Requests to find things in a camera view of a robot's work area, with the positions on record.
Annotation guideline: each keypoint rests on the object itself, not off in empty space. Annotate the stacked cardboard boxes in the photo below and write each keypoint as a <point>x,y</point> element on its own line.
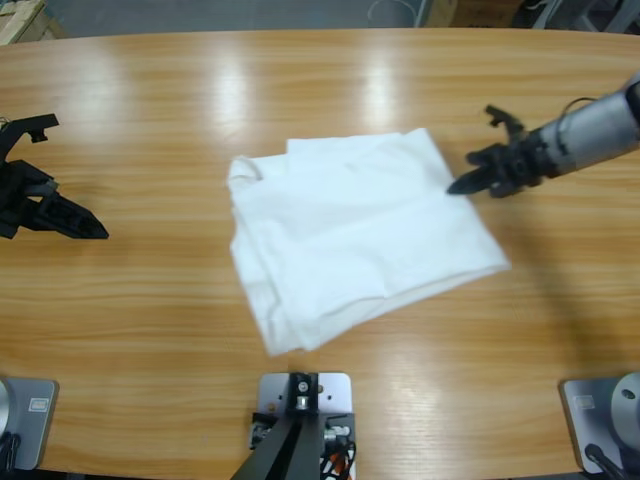
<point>22,20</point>

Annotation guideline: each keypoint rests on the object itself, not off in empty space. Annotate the grey metal frame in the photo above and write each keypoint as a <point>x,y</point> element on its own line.
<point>585,15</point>

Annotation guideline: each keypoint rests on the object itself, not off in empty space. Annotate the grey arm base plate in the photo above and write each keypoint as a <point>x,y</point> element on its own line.
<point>595,425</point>
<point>30,425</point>

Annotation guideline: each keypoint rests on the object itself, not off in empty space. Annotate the brown cardboard box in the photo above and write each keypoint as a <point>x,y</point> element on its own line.
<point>442,10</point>

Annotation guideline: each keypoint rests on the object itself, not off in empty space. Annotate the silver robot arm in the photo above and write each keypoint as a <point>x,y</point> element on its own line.
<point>590,130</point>

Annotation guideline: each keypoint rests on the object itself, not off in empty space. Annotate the white mounting block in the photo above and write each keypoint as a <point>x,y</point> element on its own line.
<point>337,395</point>

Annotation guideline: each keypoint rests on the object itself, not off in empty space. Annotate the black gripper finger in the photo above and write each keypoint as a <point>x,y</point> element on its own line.
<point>475,189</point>
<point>62,225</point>
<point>475,179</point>
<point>77,215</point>

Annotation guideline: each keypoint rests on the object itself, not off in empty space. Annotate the white t-shirt with small print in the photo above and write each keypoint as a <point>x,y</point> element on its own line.
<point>360,235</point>

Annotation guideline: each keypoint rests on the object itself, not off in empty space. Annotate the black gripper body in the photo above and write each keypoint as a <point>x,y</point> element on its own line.
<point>20,195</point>
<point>515,162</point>

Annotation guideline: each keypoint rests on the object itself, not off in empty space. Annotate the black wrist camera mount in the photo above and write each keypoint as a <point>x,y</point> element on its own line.
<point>504,119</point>
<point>30,125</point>

